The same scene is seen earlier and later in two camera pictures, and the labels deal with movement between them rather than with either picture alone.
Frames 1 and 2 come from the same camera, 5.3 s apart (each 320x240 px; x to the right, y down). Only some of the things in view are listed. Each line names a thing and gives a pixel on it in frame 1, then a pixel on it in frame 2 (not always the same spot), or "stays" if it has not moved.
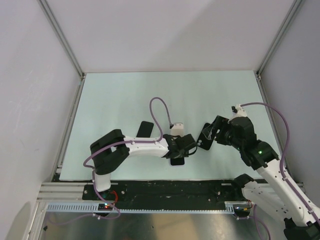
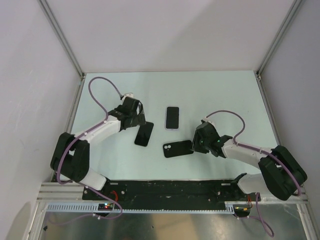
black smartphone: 177,161 to 172,117
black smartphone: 145,130 stays
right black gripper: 221,123 to 195,146
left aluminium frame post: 62,38 stays
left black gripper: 183,154 to 139,119
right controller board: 242,210 stays
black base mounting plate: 166,192 stays
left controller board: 105,206 stays
